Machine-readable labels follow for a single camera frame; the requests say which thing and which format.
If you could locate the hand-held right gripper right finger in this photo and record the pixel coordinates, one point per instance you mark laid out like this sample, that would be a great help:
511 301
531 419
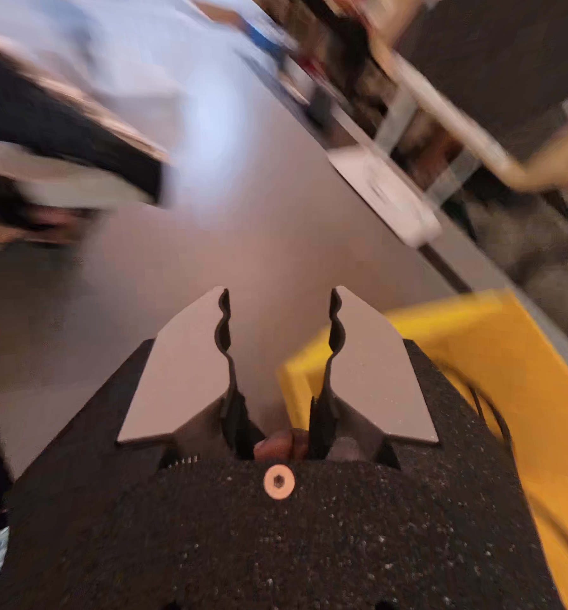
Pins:
379 381

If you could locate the yellow plastic bin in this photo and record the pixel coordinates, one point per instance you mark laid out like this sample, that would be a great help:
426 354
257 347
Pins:
527 381

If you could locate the person's right hand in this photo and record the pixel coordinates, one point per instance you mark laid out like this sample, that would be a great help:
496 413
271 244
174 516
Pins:
279 445

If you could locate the black board on white stand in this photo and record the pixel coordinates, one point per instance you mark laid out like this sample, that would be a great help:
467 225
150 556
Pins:
503 62

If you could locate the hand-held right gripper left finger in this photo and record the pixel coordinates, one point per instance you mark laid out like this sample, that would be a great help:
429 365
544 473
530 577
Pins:
184 371

